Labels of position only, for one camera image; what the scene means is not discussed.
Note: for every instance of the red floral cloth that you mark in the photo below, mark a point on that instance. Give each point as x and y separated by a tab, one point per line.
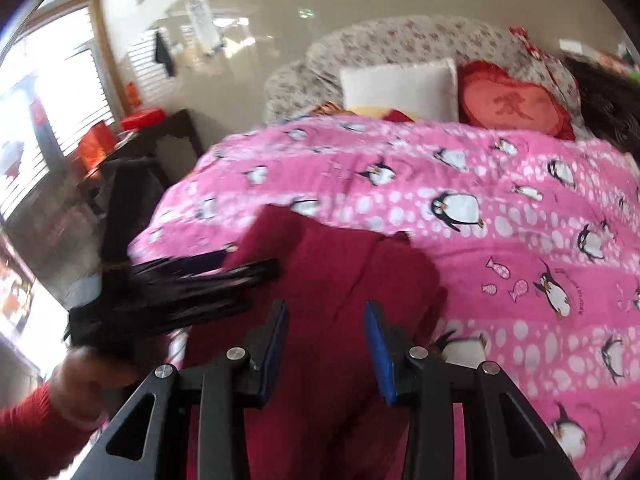
530	47

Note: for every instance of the dark red sweater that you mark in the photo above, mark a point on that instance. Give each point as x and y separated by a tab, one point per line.
325	280

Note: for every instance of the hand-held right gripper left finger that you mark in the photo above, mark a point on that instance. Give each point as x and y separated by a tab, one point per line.
272	350

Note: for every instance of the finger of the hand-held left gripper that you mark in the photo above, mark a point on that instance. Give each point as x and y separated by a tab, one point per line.
200	266
200	302

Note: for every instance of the dark hanging cloth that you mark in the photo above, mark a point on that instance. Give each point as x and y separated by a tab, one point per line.
164	55

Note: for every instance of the flat red box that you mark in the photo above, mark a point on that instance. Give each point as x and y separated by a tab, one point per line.
142	119

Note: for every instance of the multicoloured patterned cloth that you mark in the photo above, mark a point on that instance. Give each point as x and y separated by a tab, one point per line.
329	107

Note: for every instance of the eye chart wall poster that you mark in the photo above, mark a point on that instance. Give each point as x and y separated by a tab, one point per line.
202	20

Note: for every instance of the carved dark wooden cabinet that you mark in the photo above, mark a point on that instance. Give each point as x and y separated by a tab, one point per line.
610	105

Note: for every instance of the person's left hand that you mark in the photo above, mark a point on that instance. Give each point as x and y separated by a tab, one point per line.
85	385

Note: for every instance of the small dark red cloth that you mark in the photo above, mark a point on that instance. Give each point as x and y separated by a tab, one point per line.
398	116

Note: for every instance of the window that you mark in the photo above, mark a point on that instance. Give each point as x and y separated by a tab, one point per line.
55	90

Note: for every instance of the white pillow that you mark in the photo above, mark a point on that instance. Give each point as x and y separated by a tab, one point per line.
400	85

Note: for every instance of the yellow cloth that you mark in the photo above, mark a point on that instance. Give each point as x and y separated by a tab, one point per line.
367	111

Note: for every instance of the dark wooden table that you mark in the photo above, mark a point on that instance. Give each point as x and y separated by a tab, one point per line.
170	130

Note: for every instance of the white flat box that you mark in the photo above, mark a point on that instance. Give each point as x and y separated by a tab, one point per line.
579	46

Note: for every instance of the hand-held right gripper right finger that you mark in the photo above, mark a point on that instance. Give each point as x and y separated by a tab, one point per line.
382	355

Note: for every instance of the person's left forearm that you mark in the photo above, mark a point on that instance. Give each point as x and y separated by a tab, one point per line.
30	425

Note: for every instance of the red paper wall sticker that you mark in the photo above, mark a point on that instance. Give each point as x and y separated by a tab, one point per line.
131	93

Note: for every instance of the red heart-shaped cushion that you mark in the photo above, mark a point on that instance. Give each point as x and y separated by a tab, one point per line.
510	105

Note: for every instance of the pink penguin print blanket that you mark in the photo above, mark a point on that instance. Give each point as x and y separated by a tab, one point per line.
500	185

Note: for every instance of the tall red gift box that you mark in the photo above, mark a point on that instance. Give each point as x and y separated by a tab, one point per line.
97	145

